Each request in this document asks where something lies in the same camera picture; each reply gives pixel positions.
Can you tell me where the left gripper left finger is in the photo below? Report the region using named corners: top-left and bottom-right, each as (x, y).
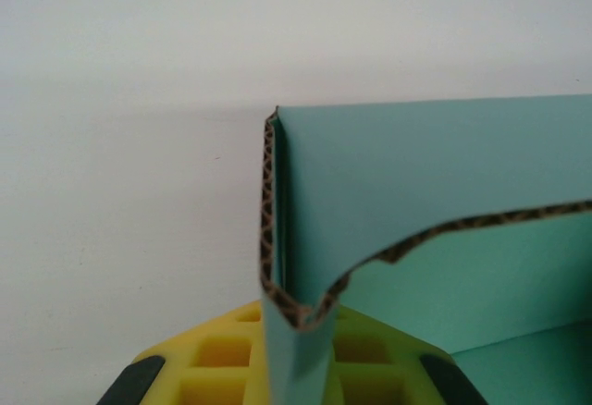
top-left (99, 300), bottom-right (278, 405)

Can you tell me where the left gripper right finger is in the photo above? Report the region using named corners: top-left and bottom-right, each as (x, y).
top-left (324, 308), bottom-right (487, 405)

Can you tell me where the teal cardboard box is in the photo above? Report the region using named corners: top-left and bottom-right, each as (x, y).
top-left (255, 93), bottom-right (592, 405)

